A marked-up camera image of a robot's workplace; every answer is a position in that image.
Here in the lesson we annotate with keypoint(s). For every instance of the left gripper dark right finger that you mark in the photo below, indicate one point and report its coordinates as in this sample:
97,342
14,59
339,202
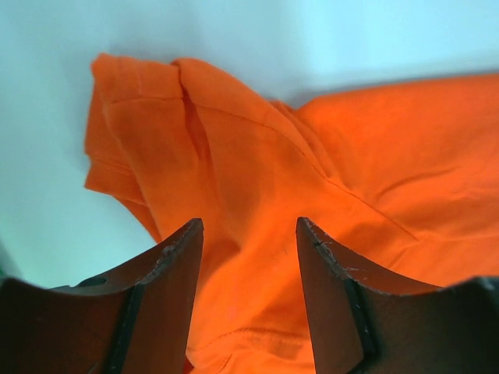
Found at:
364,318

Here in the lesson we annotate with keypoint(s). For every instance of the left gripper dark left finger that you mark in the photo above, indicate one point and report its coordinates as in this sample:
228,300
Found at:
133,318

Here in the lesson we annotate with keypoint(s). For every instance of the orange t-shirt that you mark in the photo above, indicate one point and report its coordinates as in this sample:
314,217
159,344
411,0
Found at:
406,175

